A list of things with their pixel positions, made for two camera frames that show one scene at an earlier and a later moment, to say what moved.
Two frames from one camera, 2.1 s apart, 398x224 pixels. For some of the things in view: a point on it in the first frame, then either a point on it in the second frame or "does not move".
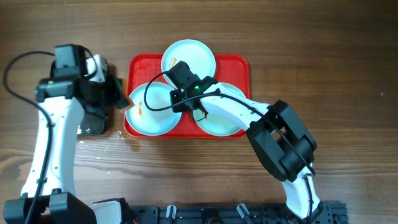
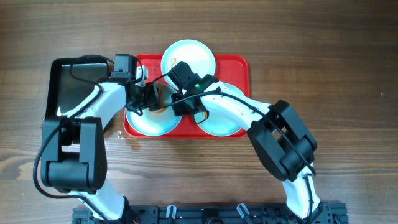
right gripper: x=175 y=96 does not move
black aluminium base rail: x=328 y=213 does not move
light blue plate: x=196 y=55 does not move
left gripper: x=115 y=92 -> x=150 y=98
